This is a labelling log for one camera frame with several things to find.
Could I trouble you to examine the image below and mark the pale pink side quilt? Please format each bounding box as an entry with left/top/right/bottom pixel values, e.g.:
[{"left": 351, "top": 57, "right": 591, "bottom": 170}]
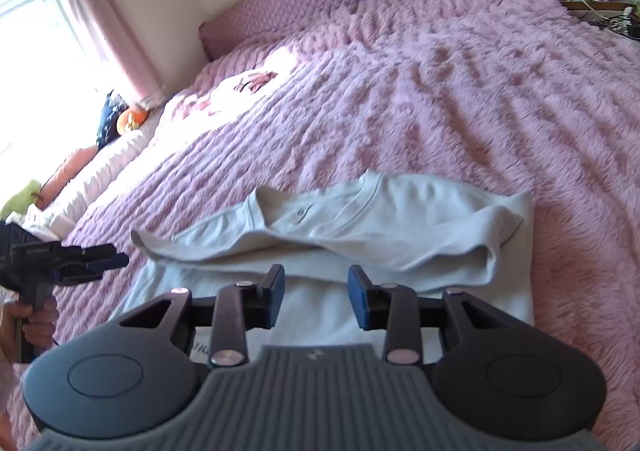
[{"left": 20, "top": 120, "right": 168, "bottom": 243}]

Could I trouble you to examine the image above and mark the pink pillow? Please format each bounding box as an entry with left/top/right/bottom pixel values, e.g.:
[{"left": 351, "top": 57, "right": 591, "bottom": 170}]
[{"left": 39, "top": 145, "right": 99, "bottom": 208}]

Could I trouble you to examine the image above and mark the white printed sweatshirt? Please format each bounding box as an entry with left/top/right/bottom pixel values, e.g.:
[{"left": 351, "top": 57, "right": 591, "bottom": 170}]
[{"left": 107, "top": 170, "right": 536, "bottom": 349}]

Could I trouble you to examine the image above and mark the pink fluffy blanket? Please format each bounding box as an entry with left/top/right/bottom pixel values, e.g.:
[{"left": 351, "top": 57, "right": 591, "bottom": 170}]
[{"left": 0, "top": 0, "right": 640, "bottom": 451}]

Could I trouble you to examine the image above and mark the orange plush toy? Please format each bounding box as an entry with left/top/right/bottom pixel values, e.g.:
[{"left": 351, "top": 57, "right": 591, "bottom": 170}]
[{"left": 115, "top": 106, "right": 150, "bottom": 135}]

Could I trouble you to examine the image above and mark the person's left hand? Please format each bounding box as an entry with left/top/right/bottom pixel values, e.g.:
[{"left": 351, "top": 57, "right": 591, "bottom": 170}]
[{"left": 0, "top": 298, "right": 60, "bottom": 363}]

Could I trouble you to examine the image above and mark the green cloth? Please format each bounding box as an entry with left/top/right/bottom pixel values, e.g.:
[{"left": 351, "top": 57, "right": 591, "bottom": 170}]
[{"left": 0, "top": 179, "right": 43, "bottom": 220}]

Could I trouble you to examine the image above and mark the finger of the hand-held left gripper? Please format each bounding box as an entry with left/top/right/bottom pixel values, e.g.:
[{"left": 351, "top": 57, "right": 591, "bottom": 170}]
[
  {"left": 56, "top": 267, "right": 110, "bottom": 285},
  {"left": 59, "top": 243, "right": 130, "bottom": 269}
]

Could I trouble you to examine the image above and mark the wooden bedside table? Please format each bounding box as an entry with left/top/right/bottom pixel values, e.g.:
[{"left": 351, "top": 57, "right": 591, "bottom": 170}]
[{"left": 560, "top": 0, "right": 640, "bottom": 23}]

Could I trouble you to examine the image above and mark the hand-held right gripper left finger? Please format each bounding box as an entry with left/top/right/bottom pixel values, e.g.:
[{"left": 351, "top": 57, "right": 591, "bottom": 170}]
[{"left": 117, "top": 263, "right": 287, "bottom": 368}]

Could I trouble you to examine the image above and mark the small pink brown cloth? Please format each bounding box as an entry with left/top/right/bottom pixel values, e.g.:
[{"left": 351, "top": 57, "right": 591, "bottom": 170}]
[{"left": 231, "top": 70, "right": 279, "bottom": 94}]

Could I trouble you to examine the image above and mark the pink curtain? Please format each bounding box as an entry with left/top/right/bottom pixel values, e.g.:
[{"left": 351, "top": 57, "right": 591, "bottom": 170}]
[{"left": 46, "top": 0, "right": 167, "bottom": 108}]

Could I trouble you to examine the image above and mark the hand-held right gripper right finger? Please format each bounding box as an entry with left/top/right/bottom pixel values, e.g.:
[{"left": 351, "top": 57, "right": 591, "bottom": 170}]
[{"left": 347, "top": 264, "right": 518, "bottom": 367}]

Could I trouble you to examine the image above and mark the tangle of black cables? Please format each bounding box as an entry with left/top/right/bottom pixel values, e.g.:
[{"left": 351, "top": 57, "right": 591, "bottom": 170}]
[{"left": 589, "top": 11, "right": 640, "bottom": 34}]

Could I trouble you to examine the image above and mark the navy patterned pillow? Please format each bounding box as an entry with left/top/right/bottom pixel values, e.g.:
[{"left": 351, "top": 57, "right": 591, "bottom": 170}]
[{"left": 96, "top": 90, "right": 132, "bottom": 150}]

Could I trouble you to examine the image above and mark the window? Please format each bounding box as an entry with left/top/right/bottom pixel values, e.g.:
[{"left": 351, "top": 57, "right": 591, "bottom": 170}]
[{"left": 0, "top": 0, "right": 103, "bottom": 154}]

